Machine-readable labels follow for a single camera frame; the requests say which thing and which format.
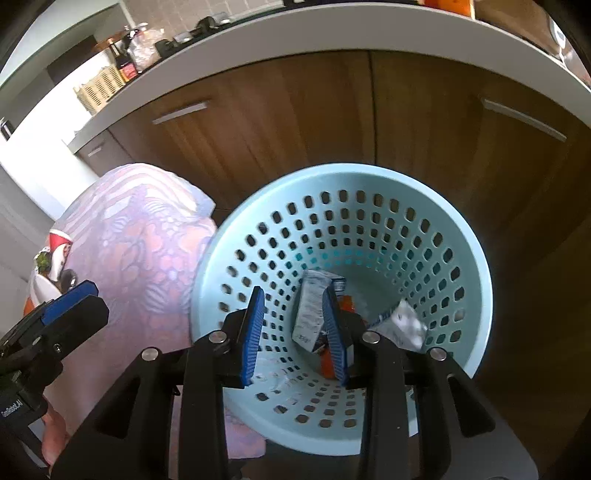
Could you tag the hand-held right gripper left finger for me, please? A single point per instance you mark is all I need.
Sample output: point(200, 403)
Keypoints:
point(251, 339)

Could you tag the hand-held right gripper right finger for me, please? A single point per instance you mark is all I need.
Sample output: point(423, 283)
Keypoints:
point(335, 339)

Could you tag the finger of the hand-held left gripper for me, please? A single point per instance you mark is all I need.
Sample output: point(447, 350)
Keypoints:
point(69, 302)

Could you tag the grey white carton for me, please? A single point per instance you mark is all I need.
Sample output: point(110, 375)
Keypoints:
point(307, 314)

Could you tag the light blue perforated basket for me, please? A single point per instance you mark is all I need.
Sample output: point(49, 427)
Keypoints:
point(360, 177)

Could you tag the person's left forearm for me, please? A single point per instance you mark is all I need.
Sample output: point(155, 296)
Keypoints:
point(53, 441)

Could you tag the orange packet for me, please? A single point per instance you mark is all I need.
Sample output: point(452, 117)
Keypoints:
point(347, 305)

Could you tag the white crumpled paper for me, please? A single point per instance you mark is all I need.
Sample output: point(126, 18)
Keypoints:
point(277, 376)

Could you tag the red white printed packet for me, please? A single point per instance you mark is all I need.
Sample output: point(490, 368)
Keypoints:
point(57, 256)

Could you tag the silver crumpled wrapper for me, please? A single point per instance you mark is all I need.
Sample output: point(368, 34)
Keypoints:
point(401, 323)

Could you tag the purple pink patterned clothing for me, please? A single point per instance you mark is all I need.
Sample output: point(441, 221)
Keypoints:
point(138, 258)

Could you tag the narrow brown cabinet front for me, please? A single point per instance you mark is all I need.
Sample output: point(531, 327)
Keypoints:
point(94, 159)

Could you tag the beige plastic crate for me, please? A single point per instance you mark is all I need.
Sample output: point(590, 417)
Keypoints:
point(99, 88)

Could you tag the brown wooden cabinet door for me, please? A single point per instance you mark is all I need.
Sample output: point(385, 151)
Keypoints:
point(438, 124)
point(258, 115)

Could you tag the dark sauce bottle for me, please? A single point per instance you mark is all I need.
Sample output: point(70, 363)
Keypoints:
point(125, 67)

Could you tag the clear plastic bag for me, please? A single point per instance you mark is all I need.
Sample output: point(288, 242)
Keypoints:
point(144, 46)

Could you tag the small black box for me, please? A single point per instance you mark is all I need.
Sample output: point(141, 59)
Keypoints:
point(165, 47)

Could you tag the orange container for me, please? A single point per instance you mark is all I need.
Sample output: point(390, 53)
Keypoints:
point(447, 5)

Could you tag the white kitchen scale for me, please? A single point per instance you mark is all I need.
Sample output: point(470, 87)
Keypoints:
point(561, 41)

